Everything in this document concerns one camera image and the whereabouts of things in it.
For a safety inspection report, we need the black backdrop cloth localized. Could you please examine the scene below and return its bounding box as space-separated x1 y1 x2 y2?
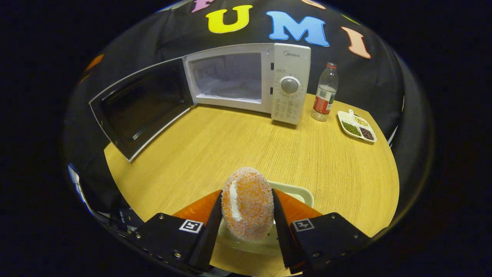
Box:
61 0 435 216

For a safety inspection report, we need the pale green tray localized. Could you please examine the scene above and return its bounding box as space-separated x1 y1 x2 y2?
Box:
215 180 315 256

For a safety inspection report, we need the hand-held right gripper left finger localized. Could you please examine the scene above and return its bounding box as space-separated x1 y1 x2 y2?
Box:
129 190 223 272

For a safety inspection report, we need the white divided plate with beans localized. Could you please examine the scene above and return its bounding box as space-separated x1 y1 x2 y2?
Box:
337 109 377 143

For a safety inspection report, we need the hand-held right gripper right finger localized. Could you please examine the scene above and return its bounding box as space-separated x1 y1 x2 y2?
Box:
271 189 372 274

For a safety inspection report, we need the orange sugared donut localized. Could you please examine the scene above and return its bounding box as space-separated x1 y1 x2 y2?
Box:
221 167 275 241

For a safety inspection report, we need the white microwave oven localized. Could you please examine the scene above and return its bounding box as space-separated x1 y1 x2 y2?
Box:
88 43 312 162

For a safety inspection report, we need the clear bottle with red label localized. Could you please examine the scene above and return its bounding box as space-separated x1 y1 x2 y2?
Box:
311 62 339 122

